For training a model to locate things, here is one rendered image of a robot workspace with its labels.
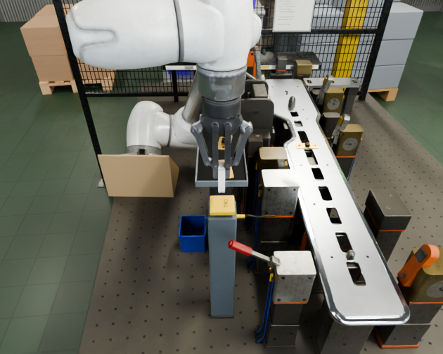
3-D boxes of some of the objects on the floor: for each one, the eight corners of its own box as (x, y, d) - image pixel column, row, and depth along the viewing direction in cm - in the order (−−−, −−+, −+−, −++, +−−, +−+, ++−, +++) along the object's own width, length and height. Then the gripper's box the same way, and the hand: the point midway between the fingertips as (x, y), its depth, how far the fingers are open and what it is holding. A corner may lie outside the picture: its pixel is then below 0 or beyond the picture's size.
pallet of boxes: (361, 73, 450) (389, -33, 375) (394, 100, 387) (435, -21, 312) (272, 79, 436) (283, -31, 361) (291, 107, 373) (308, -18, 298)
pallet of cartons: (126, 56, 501) (116, 1, 455) (110, 92, 404) (96, 27, 358) (64, 58, 496) (48, 3, 450) (34, 95, 398) (9, 29, 353)
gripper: (185, 101, 61) (192, 199, 76) (258, 101, 61) (250, 199, 76) (188, 84, 67) (194, 178, 82) (254, 84, 67) (248, 178, 82)
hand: (221, 177), depth 77 cm, fingers closed
